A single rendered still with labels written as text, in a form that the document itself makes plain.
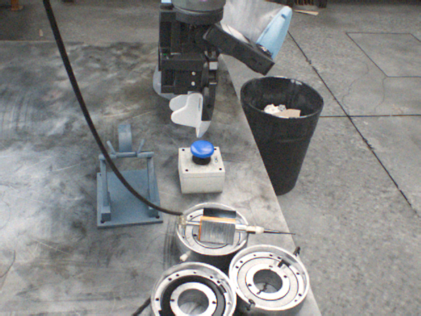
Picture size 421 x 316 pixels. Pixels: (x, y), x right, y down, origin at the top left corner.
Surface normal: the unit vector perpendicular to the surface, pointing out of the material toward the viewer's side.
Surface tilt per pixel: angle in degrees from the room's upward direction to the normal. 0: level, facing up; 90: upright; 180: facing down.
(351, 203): 0
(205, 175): 90
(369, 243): 0
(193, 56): 0
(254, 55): 88
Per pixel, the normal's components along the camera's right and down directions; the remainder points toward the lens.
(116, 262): 0.07, -0.79
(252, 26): -0.25, 0.21
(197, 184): 0.15, 0.61
